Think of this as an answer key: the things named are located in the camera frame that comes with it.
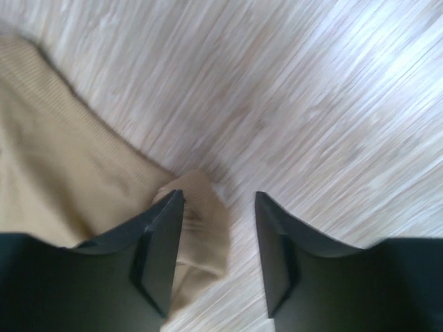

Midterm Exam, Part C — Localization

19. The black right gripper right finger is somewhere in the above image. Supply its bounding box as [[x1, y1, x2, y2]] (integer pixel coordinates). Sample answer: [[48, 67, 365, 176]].
[[255, 192, 442, 331]]

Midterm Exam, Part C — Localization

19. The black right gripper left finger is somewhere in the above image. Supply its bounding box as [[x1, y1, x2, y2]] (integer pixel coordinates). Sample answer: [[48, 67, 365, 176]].
[[1, 190, 183, 331]]

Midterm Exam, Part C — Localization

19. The tan ribbed tank top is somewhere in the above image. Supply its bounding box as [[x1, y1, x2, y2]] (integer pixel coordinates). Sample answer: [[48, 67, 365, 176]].
[[1, 35, 230, 313]]

